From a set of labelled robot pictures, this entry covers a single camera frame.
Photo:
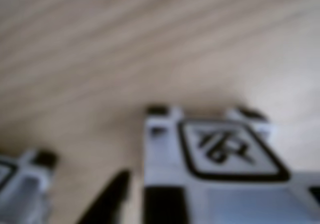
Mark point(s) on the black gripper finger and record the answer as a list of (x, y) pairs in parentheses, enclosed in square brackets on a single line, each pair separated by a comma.
[(112, 201)]

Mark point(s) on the white cube crossed-lines glyph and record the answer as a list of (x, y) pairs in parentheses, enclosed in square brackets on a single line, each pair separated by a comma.
[(225, 204)]

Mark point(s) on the white cube diamond glyph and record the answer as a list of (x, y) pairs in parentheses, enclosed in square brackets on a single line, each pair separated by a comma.
[(25, 184)]

